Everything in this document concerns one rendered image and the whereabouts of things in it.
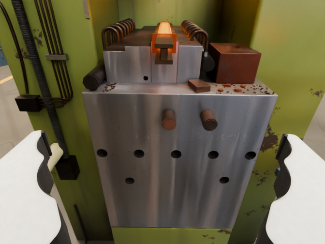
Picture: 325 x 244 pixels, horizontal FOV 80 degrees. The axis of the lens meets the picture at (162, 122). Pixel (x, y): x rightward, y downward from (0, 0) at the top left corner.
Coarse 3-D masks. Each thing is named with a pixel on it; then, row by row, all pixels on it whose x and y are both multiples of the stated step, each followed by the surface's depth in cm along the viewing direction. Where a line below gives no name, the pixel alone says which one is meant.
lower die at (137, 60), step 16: (144, 32) 57; (176, 32) 56; (112, 48) 41; (128, 48) 39; (144, 48) 39; (176, 48) 39; (192, 48) 39; (112, 64) 41; (128, 64) 41; (144, 64) 41; (160, 64) 41; (176, 64) 40; (192, 64) 40; (112, 80) 42; (128, 80) 42; (144, 80) 42; (160, 80) 42; (176, 80) 42
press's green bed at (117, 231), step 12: (120, 228) 61; (132, 228) 61; (144, 228) 61; (156, 228) 61; (168, 228) 61; (180, 228) 61; (192, 228) 61; (204, 228) 61; (120, 240) 64; (132, 240) 64; (144, 240) 64; (156, 240) 64; (168, 240) 64; (180, 240) 64; (192, 240) 64; (204, 240) 64; (216, 240) 64
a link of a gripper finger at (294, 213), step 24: (288, 144) 10; (288, 168) 8; (312, 168) 8; (288, 192) 7; (312, 192) 7; (288, 216) 6; (312, 216) 6; (264, 240) 6; (288, 240) 6; (312, 240) 6
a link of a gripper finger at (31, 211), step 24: (24, 144) 9; (48, 144) 10; (0, 168) 8; (24, 168) 8; (48, 168) 9; (0, 192) 7; (24, 192) 7; (48, 192) 8; (0, 216) 6; (24, 216) 6; (48, 216) 6; (0, 240) 5; (24, 240) 5; (48, 240) 5
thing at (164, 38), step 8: (160, 24) 61; (168, 24) 61; (160, 32) 43; (168, 32) 43; (152, 40) 37; (160, 40) 31; (168, 40) 31; (176, 40) 37; (152, 48) 38; (160, 48) 38; (168, 48) 29; (160, 56) 32; (168, 56) 32
